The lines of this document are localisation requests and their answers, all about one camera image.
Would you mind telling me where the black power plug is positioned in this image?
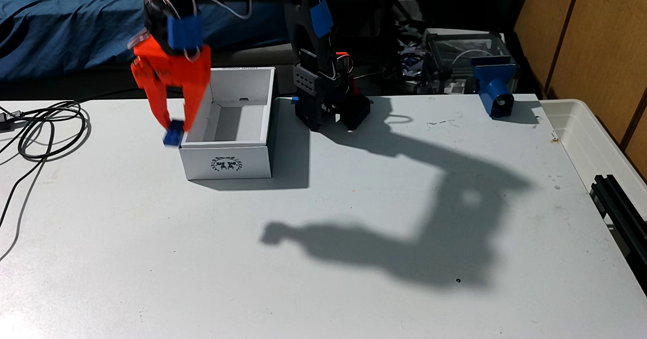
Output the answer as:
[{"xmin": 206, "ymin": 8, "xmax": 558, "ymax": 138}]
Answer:
[{"xmin": 0, "ymin": 110, "xmax": 24, "ymax": 131}]

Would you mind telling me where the coiled black cable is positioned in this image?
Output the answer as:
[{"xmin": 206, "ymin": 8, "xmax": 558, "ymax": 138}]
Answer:
[{"xmin": 0, "ymin": 100, "xmax": 92, "ymax": 264}]

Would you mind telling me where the blue printed clamp mount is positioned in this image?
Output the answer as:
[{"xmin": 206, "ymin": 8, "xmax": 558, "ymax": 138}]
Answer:
[{"xmin": 471, "ymin": 64, "xmax": 518, "ymax": 119}]

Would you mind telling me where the blue toy brick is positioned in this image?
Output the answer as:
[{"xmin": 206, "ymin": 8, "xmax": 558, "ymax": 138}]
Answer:
[{"xmin": 162, "ymin": 120, "xmax": 186, "ymax": 149}]

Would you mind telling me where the clear plastic enclosure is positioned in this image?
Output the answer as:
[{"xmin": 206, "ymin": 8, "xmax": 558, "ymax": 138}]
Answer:
[{"xmin": 422, "ymin": 30, "xmax": 512, "ymax": 95}]

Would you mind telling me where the blue bed sheet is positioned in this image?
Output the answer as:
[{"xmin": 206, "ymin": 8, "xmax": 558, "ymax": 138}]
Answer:
[{"xmin": 0, "ymin": 0, "xmax": 291, "ymax": 82}]

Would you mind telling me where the black aluminium extrusion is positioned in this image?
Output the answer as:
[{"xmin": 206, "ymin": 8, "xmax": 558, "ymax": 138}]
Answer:
[{"xmin": 589, "ymin": 174, "xmax": 647, "ymax": 295}]

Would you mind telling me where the wooden wardrobe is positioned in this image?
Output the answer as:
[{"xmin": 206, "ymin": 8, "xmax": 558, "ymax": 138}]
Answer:
[{"xmin": 513, "ymin": 0, "xmax": 647, "ymax": 183}]

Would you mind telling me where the grey bed base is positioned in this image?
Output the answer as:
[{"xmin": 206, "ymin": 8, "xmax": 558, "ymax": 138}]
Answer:
[{"xmin": 0, "ymin": 42, "xmax": 304, "ymax": 101}]

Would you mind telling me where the white plastic tub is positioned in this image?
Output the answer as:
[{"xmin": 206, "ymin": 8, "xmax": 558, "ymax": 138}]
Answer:
[{"xmin": 540, "ymin": 99, "xmax": 647, "ymax": 188}]

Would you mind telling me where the white cardboard box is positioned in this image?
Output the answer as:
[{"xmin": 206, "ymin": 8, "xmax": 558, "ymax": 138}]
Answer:
[{"xmin": 179, "ymin": 66, "xmax": 277, "ymax": 181}]

